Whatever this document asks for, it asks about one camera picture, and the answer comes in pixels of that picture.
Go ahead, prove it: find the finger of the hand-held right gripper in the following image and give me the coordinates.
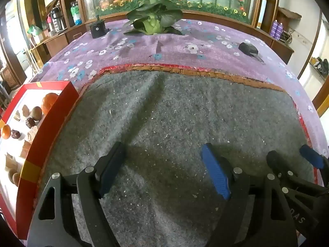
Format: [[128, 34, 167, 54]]
[[299, 144, 329, 186], [266, 150, 328, 198]]

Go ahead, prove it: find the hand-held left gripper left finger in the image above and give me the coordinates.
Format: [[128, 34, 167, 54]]
[[27, 141, 127, 247]]

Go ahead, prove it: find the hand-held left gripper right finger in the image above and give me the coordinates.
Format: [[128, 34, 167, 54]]
[[200, 143, 299, 247]]

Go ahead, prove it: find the red cardboard box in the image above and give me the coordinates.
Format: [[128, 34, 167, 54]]
[[0, 81, 80, 241]]

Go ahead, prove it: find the mandarin orange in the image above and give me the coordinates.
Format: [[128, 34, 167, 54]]
[[1, 124, 12, 140], [41, 93, 59, 116]]

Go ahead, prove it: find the grey felt mat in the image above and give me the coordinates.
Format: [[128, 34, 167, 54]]
[[36, 64, 325, 247]]

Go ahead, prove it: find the black car key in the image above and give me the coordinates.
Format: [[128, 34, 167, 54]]
[[239, 42, 265, 63]]

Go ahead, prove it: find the wooden cabinet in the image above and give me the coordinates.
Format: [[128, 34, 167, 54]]
[[31, 18, 90, 65]]

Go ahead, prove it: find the small black metal device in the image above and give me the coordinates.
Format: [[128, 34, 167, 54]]
[[89, 14, 106, 38]]

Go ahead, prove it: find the green bok choy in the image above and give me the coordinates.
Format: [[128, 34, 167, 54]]
[[123, 1, 184, 36]]

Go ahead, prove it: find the green bag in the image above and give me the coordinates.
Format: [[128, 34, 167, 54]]
[[28, 25, 43, 36]]

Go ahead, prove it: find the green label plastic bottle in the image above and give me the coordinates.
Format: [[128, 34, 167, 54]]
[[70, 1, 82, 26]]

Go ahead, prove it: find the black thermos jug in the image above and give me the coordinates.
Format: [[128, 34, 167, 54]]
[[51, 6, 66, 31]]

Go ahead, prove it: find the coiled cable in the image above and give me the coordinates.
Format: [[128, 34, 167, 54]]
[[282, 29, 294, 45]]

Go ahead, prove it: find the wooden wall shelf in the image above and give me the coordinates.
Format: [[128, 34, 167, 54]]
[[278, 7, 302, 20]]

